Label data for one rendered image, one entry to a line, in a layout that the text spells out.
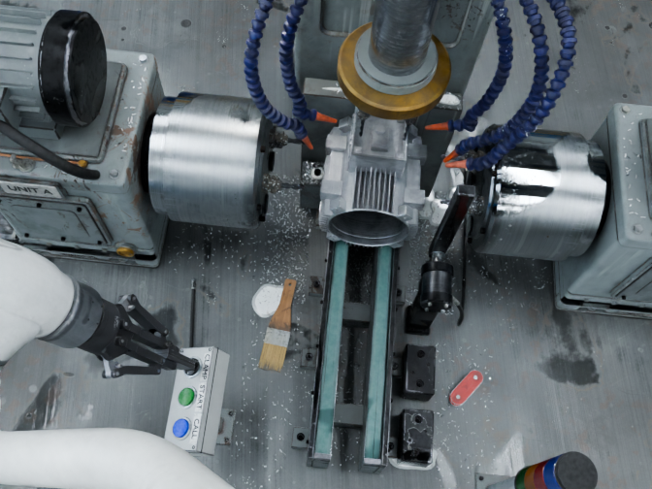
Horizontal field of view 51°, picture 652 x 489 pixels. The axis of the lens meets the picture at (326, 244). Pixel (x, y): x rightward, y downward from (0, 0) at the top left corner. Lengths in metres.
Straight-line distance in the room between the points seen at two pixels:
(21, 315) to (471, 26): 0.90
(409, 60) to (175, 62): 0.88
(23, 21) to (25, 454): 0.68
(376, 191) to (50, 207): 0.59
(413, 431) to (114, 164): 0.74
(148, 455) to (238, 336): 0.82
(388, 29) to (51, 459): 0.69
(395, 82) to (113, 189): 0.52
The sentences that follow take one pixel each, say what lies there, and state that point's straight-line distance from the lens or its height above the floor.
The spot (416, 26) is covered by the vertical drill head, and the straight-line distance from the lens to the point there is 1.01.
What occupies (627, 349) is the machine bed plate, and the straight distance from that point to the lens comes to 1.62.
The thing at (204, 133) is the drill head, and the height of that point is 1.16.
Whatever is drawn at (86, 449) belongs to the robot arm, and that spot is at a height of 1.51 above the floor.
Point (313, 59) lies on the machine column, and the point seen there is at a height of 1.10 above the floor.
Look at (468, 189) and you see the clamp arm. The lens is 1.12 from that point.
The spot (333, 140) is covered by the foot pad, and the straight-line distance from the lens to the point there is 1.34.
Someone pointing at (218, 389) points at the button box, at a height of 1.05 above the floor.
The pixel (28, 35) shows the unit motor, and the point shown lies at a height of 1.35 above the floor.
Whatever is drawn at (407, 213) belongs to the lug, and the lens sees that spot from 1.27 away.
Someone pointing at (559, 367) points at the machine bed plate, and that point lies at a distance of 1.55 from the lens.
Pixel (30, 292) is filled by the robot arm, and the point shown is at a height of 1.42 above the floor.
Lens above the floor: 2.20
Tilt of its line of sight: 66 degrees down
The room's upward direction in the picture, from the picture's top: 6 degrees clockwise
